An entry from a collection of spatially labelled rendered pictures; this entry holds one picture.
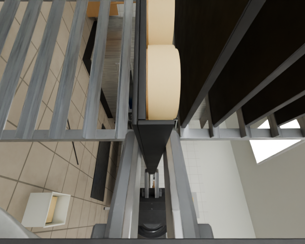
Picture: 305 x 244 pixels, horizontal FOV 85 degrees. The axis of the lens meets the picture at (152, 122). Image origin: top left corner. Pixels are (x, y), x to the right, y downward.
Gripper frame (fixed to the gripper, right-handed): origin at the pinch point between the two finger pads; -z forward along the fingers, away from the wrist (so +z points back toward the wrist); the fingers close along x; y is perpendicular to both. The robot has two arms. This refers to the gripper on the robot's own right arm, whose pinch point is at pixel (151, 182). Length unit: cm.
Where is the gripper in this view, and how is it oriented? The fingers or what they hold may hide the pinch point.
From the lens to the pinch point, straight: 41.6
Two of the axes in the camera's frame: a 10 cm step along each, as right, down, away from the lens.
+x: 10.0, 0.0, 0.1
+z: 0.0, 9.8, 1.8
